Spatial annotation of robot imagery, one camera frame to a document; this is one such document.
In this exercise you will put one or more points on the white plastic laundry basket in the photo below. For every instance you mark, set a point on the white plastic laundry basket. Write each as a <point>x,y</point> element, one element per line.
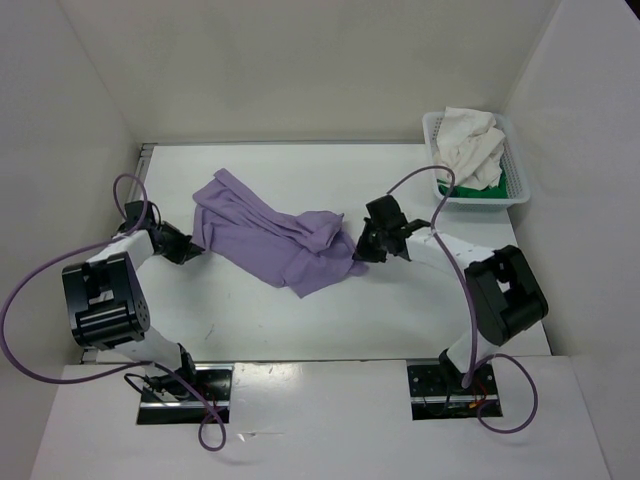
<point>517,184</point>

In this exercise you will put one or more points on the purple t shirt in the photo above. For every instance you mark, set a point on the purple t shirt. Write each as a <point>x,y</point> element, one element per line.
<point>306,253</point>

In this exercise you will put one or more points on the white crumpled t shirt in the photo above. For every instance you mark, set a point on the white crumpled t shirt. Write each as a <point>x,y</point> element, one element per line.
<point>470,144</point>

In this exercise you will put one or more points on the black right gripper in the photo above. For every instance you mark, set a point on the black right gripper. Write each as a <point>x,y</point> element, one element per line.
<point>363,251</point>

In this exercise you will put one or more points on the green t shirt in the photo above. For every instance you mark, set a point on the green t shirt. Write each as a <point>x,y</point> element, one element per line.
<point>499,191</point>

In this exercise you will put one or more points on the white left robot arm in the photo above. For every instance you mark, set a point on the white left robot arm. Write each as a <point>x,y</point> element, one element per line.
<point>107,308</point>

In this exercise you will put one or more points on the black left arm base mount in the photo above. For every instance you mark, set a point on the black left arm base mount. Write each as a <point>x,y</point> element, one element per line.
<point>171,404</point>

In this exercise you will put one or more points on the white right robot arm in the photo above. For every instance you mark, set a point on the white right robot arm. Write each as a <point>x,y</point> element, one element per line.
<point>500,288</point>

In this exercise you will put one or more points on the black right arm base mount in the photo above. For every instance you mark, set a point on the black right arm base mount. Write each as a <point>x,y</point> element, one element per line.
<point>434,398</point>

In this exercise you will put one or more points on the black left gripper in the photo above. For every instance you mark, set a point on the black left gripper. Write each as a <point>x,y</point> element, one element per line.
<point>186,248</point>

